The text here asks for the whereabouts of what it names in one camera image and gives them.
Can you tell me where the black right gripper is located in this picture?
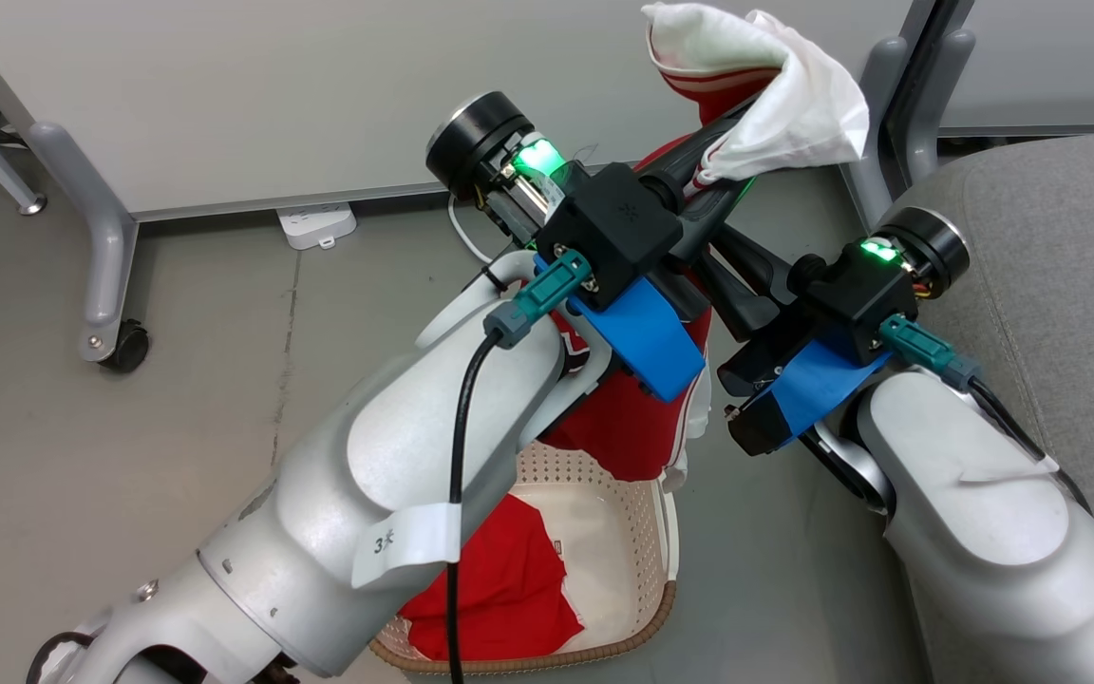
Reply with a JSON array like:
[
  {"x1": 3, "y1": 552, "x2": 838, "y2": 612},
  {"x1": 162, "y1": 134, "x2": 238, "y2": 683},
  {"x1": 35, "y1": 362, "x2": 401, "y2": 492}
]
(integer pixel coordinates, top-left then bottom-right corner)
[{"x1": 669, "y1": 177, "x2": 971, "y2": 345}]

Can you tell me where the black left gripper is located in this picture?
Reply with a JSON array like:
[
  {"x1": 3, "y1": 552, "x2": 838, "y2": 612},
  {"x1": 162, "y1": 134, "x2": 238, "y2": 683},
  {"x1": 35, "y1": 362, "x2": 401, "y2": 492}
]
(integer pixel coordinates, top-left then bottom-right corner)
[{"x1": 425, "y1": 90, "x2": 761, "y2": 243}]

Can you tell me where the red white striped garment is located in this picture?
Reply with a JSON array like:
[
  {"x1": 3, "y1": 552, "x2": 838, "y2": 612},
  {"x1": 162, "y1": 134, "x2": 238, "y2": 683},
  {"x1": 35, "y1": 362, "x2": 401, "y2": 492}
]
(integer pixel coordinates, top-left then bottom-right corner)
[{"x1": 542, "y1": 2, "x2": 871, "y2": 490}]

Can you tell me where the plain red garment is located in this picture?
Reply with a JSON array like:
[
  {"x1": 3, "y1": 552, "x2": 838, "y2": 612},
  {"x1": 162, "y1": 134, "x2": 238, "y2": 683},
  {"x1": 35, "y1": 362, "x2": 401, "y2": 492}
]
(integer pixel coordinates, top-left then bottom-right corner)
[{"x1": 395, "y1": 494, "x2": 586, "y2": 662}]

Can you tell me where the cream perforated laundry basket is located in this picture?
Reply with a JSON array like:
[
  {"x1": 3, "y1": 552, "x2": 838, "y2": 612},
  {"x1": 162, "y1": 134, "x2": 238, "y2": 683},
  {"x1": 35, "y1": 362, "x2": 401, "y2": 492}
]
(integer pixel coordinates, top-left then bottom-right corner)
[{"x1": 367, "y1": 442, "x2": 681, "y2": 675}]

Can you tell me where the grey fabric sofa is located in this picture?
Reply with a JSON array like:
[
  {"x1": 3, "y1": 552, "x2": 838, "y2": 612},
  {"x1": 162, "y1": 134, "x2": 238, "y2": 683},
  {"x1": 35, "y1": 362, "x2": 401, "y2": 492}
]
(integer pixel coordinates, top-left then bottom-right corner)
[{"x1": 868, "y1": 130, "x2": 1094, "y2": 585}]

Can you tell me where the narrow white partition panel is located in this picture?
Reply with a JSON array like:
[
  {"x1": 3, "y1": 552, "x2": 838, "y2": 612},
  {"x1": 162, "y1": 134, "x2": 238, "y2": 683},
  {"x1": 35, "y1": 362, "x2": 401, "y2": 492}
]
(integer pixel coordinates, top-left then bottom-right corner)
[{"x1": 936, "y1": 0, "x2": 1094, "y2": 136}]

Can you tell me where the white power strip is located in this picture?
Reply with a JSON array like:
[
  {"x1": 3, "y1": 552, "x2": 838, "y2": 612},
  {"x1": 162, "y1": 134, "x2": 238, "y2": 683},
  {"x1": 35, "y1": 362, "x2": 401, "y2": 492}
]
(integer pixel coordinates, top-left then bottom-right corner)
[{"x1": 278, "y1": 202, "x2": 358, "y2": 251}]

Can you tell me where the large white partition panel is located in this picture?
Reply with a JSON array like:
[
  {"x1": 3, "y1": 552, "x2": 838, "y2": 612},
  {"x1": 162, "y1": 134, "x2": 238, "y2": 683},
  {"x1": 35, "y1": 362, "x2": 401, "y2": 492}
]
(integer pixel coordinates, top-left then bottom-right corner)
[{"x1": 0, "y1": 0, "x2": 937, "y2": 221}]

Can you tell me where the black caster wheel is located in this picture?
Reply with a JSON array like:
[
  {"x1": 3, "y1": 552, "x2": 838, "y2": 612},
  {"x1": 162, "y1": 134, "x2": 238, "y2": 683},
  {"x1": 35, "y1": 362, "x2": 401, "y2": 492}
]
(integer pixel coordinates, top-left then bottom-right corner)
[{"x1": 99, "y1": 318, "x2": 151, "y2": 373}]

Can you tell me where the grey partition leg with caster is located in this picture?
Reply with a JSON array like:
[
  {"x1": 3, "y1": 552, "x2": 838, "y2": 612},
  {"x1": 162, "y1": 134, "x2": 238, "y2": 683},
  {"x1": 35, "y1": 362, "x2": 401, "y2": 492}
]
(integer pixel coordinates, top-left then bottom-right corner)
[{"x1": 29, "y1": 122, "x2": 141, "y2": 364}]

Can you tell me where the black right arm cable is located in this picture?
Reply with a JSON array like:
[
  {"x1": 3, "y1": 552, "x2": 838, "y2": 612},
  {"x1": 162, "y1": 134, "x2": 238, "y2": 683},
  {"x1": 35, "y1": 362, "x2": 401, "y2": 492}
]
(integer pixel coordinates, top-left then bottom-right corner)
[{"x1": 879, "y1": 315, "x2": 1091, "y2": 514}]

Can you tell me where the white coiled power cable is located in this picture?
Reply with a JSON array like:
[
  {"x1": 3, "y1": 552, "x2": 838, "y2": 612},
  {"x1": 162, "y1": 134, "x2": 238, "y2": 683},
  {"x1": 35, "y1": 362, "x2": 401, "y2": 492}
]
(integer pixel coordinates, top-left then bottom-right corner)
[{"x1": 448, "y1": 195, "x2": 493, "y2": 266}]

